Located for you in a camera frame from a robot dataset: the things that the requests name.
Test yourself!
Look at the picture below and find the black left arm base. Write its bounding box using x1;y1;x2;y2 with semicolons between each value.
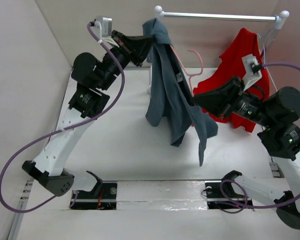
69;170;118;211

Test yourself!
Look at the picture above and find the white clothes rack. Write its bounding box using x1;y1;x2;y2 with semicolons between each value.
142;5;290;56

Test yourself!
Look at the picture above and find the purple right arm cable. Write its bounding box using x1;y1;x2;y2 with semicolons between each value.
219;62;300;214

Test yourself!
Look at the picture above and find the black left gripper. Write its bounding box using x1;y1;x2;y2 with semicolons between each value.
97;30;156;91

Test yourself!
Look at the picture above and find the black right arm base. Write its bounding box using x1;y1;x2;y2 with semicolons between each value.
201;180;253;213

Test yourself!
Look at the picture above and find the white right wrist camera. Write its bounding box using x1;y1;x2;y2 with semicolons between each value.
242;54;262;91

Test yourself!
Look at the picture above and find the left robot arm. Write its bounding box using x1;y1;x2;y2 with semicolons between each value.
22;30;155;197

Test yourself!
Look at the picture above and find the light blue wire hanger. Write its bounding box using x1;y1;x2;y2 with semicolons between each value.
256;14;279;64

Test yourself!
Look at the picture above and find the blue-grey t shirt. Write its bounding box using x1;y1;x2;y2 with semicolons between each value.
142;18;218;165

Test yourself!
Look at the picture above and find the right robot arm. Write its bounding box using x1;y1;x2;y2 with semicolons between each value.
192;77;300;230

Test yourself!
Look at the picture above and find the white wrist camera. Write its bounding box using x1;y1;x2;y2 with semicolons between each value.
94;16;119;47
242;54;262;91

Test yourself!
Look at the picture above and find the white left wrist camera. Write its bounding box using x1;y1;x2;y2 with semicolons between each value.
94;16;119;47

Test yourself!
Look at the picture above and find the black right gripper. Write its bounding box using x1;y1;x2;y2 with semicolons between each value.
189;74;275;127

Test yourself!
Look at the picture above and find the pink wire hanger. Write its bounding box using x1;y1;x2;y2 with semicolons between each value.
170;44;204;97

